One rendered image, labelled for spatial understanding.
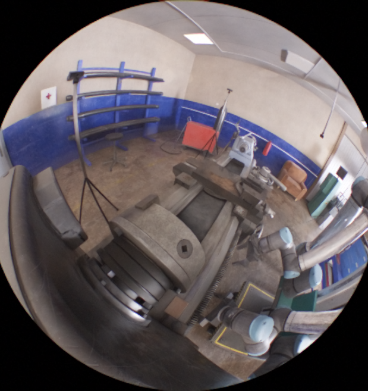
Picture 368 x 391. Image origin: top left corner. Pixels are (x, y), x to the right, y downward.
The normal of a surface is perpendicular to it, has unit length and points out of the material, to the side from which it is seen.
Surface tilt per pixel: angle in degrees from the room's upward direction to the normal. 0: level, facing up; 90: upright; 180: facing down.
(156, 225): 0
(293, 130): 90
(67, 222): 90
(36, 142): 90
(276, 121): 90
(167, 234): 11
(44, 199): 42
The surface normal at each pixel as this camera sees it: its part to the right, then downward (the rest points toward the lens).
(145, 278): 0.61, -0.34
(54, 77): 0.82, 0.50
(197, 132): -0.22, 0.62
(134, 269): 0.39, -0.59
